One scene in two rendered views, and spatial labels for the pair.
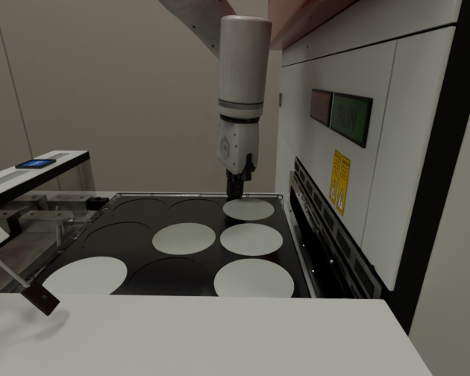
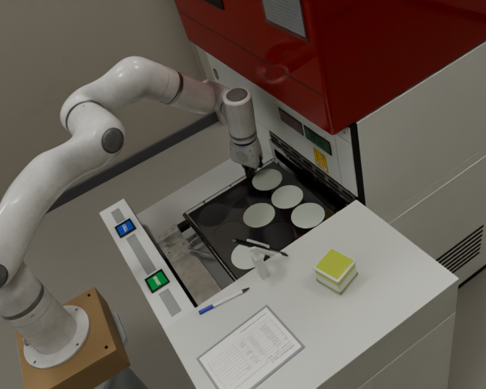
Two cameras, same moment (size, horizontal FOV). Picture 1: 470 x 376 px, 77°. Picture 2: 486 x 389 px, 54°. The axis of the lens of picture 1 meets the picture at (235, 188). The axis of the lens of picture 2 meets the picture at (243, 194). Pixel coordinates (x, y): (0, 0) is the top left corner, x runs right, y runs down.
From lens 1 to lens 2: 108 cm
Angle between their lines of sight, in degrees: 27
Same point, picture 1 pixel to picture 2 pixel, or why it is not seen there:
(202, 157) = not seen: hidden behind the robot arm
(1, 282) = (210, 279)
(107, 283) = not seen: hidden behind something
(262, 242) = (293, 195)
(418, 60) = (344, 144)
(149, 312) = (304, 241)
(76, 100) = not seen: outside the picture
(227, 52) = (237, 118)
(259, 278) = (308, 212)
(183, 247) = (265, 219)
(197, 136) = (65, 90)
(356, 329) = (354, 212)
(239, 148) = (255, 156)
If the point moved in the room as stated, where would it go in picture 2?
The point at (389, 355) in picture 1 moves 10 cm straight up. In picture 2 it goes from (364, 214) to (361, 187)
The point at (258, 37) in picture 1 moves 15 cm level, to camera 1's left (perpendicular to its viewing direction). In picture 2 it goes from (250, 106) to (207, 132)
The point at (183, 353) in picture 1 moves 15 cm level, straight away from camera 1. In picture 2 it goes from (323, 242) to (281, 220)
